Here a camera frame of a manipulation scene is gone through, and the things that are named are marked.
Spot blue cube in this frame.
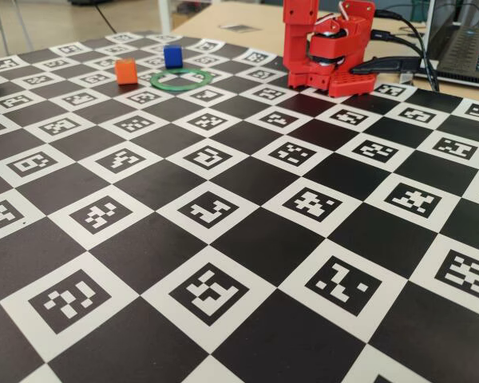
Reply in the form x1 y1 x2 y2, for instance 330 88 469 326
163 44 184 69

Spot orange cube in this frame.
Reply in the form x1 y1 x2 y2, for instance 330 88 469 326
114 57 139 86

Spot black white marker board mat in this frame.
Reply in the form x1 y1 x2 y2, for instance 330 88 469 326
0 31 479 383

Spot white table leg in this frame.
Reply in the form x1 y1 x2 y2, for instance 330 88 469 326
158 0 172 35

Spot black plastic clamp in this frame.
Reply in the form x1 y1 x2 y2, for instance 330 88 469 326
350 55 422 77

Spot dark laptop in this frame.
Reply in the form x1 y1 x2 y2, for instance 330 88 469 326
425 0 479 91

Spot green plastic ring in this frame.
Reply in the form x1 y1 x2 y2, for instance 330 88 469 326
149 67 216 93

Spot black cable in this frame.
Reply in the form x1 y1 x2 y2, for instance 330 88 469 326
370 30 438 87
374 8 441 93

